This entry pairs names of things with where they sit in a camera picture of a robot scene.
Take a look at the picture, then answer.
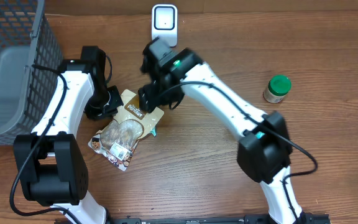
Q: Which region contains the green lid jar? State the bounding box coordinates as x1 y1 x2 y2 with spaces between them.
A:
263 75 291 103

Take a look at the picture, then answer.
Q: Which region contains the grey plastic mesh basket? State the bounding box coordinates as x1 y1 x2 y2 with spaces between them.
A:
0 0 63 145

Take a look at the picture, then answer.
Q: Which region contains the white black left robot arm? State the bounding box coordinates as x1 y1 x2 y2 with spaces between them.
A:
9 46 123 223

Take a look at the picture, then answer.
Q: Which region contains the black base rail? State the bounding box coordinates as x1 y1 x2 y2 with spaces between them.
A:
54 213 332 224

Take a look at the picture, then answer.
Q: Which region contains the brown snack pouch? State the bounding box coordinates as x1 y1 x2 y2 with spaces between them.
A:
88 90 164 171

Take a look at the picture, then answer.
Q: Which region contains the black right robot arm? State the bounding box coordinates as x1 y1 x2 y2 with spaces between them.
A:
138 38 303 223

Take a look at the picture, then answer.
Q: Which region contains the white barcode scanner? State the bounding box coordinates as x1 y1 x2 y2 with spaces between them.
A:
151 4 178 47

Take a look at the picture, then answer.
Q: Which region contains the teal tissue pack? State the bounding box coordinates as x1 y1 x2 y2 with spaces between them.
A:
255 131 265 139

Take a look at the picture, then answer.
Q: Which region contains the teal white wipes packet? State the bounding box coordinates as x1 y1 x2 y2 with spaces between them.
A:
150 127 157 137

